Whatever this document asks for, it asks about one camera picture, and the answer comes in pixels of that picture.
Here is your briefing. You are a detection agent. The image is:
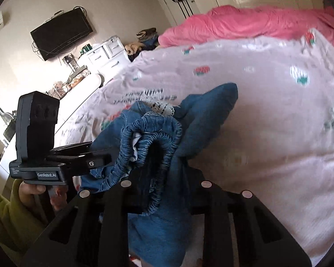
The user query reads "person's left hand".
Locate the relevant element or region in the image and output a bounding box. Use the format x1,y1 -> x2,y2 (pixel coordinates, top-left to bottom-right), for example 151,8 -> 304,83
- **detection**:
18,182 -> 68,212

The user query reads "pink strawberry print bedsheet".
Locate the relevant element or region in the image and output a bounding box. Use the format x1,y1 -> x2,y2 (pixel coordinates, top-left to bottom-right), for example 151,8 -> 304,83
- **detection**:
55,31 -> 334,266

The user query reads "green left sleeve forearm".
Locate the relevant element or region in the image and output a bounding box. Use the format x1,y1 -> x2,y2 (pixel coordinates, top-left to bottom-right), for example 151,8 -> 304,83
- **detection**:
0,178 -> 49,267

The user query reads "pink crumpled duvet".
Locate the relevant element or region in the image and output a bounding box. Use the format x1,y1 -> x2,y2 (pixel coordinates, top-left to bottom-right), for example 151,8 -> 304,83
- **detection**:
159,5 -> 334,47

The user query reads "white desk with clutter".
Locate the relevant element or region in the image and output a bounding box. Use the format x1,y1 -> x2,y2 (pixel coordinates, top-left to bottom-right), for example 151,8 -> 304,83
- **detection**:
0,74 -> 103,194

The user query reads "pile of folded clothes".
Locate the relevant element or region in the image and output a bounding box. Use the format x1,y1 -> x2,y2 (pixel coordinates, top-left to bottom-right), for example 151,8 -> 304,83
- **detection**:
125,28 -> 159,62

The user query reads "blue denim pants lace hem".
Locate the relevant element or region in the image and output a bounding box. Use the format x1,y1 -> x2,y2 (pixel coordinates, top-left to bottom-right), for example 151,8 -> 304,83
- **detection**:
81,83 -> 238,266

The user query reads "white drawer cabinet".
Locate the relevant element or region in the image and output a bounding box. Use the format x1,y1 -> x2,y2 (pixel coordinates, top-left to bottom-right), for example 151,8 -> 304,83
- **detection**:
78,36 -> 131,85

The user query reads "black wall television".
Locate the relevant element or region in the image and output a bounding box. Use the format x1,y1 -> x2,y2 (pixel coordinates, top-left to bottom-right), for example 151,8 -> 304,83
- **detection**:
31,7 -> 93,61

